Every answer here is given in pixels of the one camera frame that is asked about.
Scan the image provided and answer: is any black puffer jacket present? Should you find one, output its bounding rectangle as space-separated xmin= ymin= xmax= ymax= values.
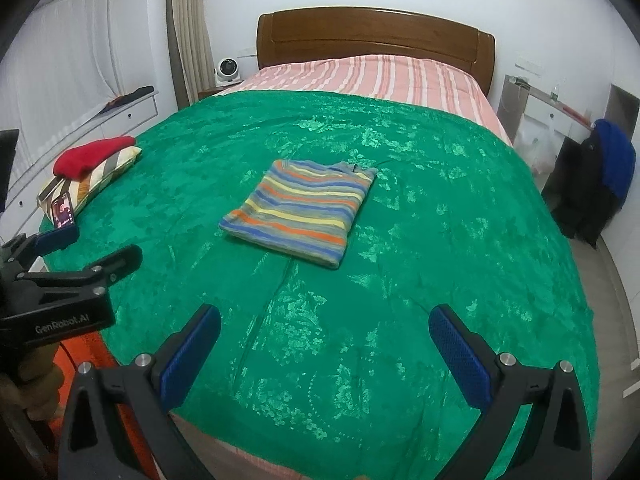
xmin=542 ymin=127 xmax=618 ymax=251

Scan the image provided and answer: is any white drawer cabinet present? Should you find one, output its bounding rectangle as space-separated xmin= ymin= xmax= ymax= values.
xmin=0 ymin=85 xmax=161 ymax=211

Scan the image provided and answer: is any person's left hand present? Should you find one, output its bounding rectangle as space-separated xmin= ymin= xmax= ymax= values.
xmin=0 ymin=342 xmax=65 ymax=423

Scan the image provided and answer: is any wooden nightstand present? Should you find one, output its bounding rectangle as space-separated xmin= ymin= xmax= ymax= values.
xmin=197 ymin=82 xmax=241 ymax=102

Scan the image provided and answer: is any wooden headboard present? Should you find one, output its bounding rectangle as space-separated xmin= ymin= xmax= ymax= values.
xmin=256 ymin=8 xmax=496 ymax=98

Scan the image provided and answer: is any striped knit sweater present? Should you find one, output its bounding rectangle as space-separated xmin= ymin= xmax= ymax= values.
xmin=218 ymin=159 xmax=378 ymax=271

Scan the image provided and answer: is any red knit garment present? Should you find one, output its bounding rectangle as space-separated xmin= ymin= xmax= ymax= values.
xmin=53 ymin=136 xmax=137 ymax=181

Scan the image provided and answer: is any red flat object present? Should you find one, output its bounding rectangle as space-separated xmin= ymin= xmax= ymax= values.
xmin=562 ymin=105 xmax=593 ymax=128

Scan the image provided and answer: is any white sheer curtain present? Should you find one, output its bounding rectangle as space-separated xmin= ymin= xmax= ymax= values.
xmin=10 ymin=0 xmax=176 ymax=126

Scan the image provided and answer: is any blue garment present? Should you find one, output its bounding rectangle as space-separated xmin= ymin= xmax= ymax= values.
xmin=592 ymin=119 xmax=637 ymax=201

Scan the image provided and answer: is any pink striped quilt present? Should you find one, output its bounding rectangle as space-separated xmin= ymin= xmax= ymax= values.
xmin=217 ymin=54 xmax=513 ymax=148

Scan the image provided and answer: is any beige curtain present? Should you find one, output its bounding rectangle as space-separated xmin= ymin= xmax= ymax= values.
xmin=165 ymin=0 xmax=213 ymax=111

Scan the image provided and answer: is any white plastic bag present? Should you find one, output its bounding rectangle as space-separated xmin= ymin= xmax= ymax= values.
xmin=515 ymin=122 xmax=557 ymax=176

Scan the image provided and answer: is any small white fan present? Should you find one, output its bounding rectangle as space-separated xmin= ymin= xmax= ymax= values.
xmin=215 ymin=57 xmax=244 ymax=85

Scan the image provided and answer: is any dark cloth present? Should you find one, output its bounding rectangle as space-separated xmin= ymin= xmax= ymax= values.
xmin=100 ymin=86 xmax=155 ymax=113

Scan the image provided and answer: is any black panel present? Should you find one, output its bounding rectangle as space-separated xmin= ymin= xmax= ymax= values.
xmin=0 ymin=129 xmax=20 ymax=211

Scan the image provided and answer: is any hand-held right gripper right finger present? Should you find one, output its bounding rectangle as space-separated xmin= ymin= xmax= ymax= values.
xmin=428 ymin=304 xmax=593 ymax=480

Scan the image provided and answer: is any white desk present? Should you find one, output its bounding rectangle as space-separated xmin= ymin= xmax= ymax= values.
xmin=502 ymin=74 xmax=596 ymax=161

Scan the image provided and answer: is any smartphone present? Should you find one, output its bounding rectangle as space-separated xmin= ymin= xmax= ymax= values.
xmin=51 ymin=191 xmax=76 ymax=228

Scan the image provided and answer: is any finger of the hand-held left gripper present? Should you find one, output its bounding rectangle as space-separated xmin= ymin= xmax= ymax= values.
xmin=15 ymin=244 xmax=143 ymax=306
xmin=0 ymin=224 xmax=80 ymax=273

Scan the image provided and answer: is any striped pillow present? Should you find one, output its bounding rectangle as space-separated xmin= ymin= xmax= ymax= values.
xmin=37 ymin=146 xmax=143 ymax=221

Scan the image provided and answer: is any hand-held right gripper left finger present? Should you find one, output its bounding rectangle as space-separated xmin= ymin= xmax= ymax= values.
xmin=57 ymin=304 xmax=222 ymax=480

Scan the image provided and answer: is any white wardrobe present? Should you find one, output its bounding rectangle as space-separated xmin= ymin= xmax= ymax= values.
xmin=597 ymin=35 xmax=640 ymax=401

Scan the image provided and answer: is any green floral bedspread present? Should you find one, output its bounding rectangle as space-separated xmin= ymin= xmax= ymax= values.
xmin=40 ymin=89 xmax=601 ymax=480

